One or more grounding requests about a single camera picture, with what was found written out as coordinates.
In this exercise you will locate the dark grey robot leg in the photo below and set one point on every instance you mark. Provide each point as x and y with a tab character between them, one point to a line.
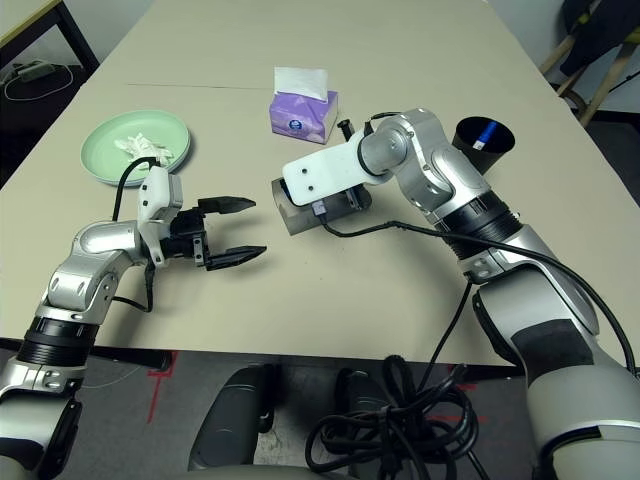
357	395
225	425

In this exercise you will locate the wooden stool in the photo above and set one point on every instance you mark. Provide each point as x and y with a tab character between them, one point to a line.
605	85

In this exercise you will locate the grey glasses case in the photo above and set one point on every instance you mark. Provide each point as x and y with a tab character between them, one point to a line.
300	220

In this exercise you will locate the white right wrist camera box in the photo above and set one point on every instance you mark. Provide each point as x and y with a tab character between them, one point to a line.
325	170

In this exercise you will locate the dark grey robot left leg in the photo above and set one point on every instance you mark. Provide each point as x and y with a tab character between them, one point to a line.
225	425

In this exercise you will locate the black cup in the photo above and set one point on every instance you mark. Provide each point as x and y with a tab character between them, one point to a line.
495	160

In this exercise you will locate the beige side table black frame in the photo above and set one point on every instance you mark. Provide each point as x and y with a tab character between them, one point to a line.
25	20

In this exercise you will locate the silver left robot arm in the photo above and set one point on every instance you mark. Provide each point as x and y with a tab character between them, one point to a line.
95	240

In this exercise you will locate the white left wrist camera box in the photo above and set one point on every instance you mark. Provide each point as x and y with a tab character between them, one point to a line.
157	190

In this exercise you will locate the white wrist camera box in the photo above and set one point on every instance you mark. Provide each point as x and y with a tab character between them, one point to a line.
157	190
325	170

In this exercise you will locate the dark grey robot right leg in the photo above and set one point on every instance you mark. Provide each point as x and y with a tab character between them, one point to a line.
357	395

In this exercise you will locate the grey power strip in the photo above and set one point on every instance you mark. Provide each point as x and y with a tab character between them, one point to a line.
32	70

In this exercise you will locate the yellow green stool cushion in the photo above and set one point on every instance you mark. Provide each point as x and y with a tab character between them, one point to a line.
632	37

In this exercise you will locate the purple tissue box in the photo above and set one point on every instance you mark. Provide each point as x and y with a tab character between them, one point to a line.
300	122

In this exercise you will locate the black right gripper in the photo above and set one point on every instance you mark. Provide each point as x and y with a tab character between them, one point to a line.
356	200

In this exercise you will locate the light green plate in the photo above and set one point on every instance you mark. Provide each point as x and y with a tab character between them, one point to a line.
105	145

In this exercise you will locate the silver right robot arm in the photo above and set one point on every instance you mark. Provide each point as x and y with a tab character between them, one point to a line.
430	150

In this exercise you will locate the white marker with blue cap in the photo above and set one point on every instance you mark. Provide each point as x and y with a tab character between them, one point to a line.
487	131

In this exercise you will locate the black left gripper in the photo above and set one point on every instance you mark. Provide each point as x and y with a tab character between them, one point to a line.
187	230

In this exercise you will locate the white tissue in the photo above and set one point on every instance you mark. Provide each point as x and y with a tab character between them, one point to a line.
142	147

